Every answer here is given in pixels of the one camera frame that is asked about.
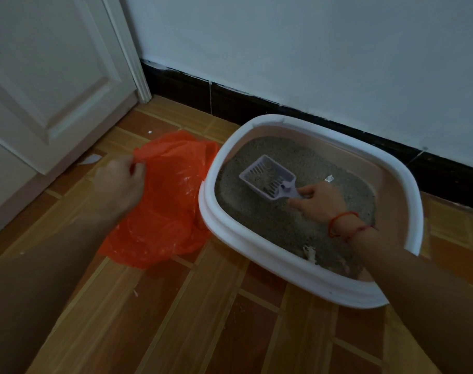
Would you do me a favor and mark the person's right hand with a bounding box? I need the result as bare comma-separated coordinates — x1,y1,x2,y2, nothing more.
287,181,358,235

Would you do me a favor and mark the person's left forearm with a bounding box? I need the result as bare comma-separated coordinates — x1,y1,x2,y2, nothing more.
0,198,122,374

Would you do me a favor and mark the person's right forearm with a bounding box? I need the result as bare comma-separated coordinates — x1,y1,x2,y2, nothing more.
344,216,473,374

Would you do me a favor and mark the lilac plastic litter scoop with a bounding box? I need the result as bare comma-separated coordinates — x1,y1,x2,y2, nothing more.
238,154,313,202

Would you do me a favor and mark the white door frame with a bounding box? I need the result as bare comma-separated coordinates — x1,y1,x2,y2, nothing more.
100,0,153,104

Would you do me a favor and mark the person's left hand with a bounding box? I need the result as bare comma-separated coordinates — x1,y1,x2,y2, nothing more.
91,153,147,219

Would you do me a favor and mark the black skirting board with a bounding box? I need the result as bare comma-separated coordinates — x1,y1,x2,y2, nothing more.
140,59,473,212

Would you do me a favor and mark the grey cat litter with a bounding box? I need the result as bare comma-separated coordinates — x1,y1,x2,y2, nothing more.
215,136,377,278

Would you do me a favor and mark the red string bracelet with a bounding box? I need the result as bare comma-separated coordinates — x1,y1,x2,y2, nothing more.
328,211,377,243

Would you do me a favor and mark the orange plastic bag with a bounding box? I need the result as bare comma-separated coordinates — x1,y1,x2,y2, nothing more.
97,130,221,269

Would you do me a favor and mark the white and pink litter box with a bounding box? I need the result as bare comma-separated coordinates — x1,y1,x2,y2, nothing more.
198,114,424,310

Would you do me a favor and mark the white panelled door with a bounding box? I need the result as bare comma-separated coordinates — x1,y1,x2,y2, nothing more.
0,0,139,243

